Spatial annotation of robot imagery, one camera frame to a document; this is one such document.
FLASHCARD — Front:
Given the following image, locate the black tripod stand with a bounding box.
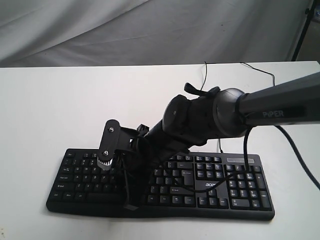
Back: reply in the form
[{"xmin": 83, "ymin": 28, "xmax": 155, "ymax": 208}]
[{"xmin": 290, "ymin": 0, "xmax": 317, "ymax": 62}]

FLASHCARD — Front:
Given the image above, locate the grey backdrop cloth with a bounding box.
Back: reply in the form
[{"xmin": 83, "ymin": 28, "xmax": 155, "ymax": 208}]
[{"xmin": 0, "ymin": 0, "xmax": 312, "ymax": 67}]

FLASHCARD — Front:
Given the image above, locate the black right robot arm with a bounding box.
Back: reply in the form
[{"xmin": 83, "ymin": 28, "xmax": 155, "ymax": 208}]
[{"xmin": 124, "ymin": 73, "xmax": 320, "ymax": 210}]

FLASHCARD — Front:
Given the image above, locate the black acer keyboard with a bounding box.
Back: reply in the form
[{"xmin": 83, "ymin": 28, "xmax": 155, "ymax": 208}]
[{"xmin": 46, "ymin": 148, "xmax": 275, "ymax": 221}]

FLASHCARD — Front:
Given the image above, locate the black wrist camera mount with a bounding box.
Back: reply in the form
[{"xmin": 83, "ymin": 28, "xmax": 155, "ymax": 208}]
[{"xmin": 97, "ymin": 119, "xmax": 121, "ymax": 171}]

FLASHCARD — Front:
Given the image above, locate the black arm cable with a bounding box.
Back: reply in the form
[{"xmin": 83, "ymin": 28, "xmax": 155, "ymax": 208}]
[{"xmin": 159, "ymin": 122, "xmax": 320, "ymax": 196}]

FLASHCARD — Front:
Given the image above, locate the black keyboard cable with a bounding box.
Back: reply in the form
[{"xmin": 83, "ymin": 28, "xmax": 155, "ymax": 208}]
[{"xmin": 199, "ymin": 61, "xmax": 276, "ymax": 154}]

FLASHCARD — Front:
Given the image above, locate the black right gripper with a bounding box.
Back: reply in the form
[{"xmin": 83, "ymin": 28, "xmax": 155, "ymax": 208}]
[{"xmin": 115, "ymin": 123, "xmax": 165, "ymax": 211}]

